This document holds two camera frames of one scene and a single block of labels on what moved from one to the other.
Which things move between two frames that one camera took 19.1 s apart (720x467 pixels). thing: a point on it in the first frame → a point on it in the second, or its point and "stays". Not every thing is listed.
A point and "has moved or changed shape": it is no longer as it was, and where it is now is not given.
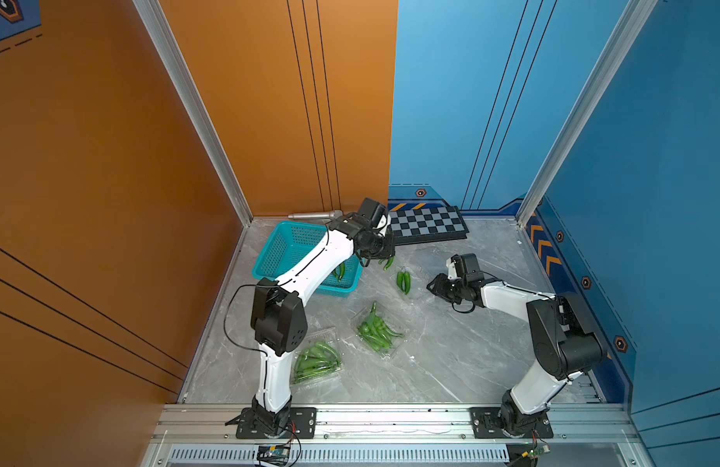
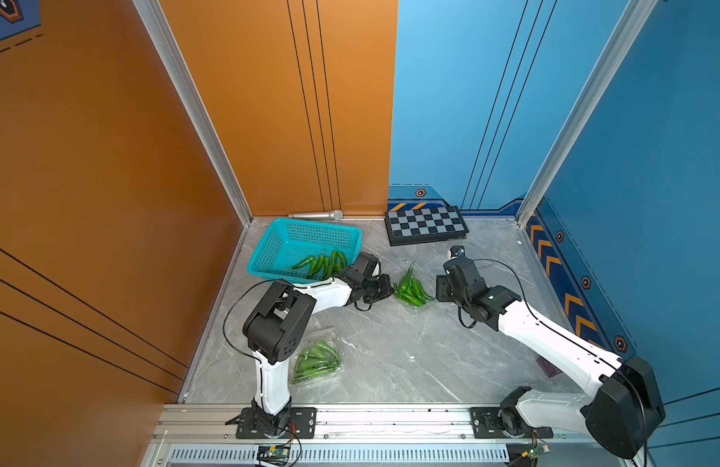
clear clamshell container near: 317,358 stays
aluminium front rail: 206,424 stays
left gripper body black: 378,246 → 371,290
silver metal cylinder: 325,216 stays
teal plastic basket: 286,239 stays
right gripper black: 438,287 stays
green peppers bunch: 321,359 stays
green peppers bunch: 376,333 → 411,290
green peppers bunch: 404,280 has moved or changed shape
